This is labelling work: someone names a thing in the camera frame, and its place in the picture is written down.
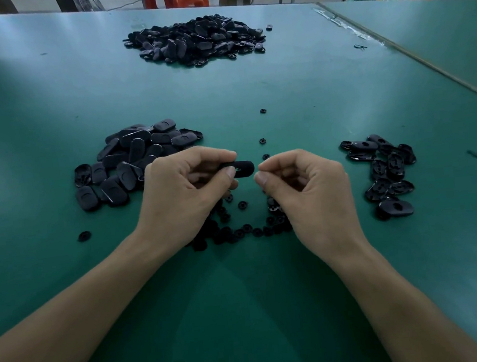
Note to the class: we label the person's right hand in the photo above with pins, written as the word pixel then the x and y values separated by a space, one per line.
pixel 319 205

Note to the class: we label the pile of small black buttons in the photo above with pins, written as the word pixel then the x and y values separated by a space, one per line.
pixel 226 233

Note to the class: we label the person's left forearm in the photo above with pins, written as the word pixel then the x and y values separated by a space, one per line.
pixel 69 332

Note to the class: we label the person's left hand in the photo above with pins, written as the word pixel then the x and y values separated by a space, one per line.
pixel 174 204

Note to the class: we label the grey floor fan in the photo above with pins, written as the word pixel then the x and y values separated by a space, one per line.
pixel 80 1

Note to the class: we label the small black plastic scrap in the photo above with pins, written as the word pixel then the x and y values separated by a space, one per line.
pixel 361 46

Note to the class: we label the pile of black oval shells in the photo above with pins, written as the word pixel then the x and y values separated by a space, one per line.
pixel 386 167

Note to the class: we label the person's right forearm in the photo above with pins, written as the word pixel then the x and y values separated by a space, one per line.
pixel 410 318

